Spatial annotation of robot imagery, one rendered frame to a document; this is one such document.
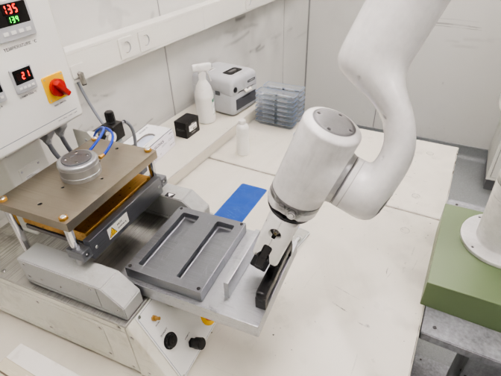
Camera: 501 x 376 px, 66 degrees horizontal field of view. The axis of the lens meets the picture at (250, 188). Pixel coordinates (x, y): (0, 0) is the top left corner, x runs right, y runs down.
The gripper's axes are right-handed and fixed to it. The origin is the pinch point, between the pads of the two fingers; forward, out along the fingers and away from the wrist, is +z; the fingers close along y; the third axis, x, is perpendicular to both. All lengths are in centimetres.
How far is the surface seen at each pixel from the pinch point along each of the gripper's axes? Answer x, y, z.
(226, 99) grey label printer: 47, 95, 32
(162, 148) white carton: 52, 55, 38
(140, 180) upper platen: 31.8, 8.1, 6.3
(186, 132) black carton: 51, 70, 38
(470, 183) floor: -99, 206, 72
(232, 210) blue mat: 16, 40, 33
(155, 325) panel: 12.2, -12.6, 18.1
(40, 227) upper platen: 42.1, -10.0, 13.1
